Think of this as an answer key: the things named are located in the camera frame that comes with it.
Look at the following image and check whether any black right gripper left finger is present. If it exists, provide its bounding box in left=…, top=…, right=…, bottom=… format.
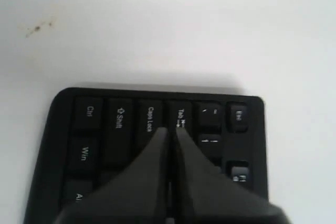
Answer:
left=55, top=127, right=168, bottom=223

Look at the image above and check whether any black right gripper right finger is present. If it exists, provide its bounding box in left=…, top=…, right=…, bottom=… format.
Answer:
left=175, top=127, right=290, bottom=223

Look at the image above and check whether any black acer keyboard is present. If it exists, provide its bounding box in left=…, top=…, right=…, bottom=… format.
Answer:
left=24, top=88, right=269, bottom=223

